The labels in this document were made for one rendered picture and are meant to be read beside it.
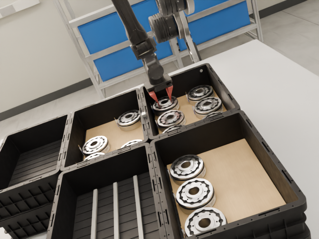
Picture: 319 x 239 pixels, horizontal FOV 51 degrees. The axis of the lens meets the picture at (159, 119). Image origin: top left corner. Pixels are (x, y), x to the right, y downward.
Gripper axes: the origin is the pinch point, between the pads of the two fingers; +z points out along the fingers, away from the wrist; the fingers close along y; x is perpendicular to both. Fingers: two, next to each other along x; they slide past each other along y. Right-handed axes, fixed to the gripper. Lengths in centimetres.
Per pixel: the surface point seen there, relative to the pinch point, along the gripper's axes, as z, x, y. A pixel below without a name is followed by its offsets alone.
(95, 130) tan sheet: 5.2, 8.5, -30.6
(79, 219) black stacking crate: 5, -39, -40
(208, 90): 1.1, -4.0, 17.2
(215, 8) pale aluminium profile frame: 30, 175, 92
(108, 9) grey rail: -2, 182, 1
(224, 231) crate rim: -6, -71, -5
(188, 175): 0.8, -43.9, -5.3
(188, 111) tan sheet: 4.4, -7.4, 6.8
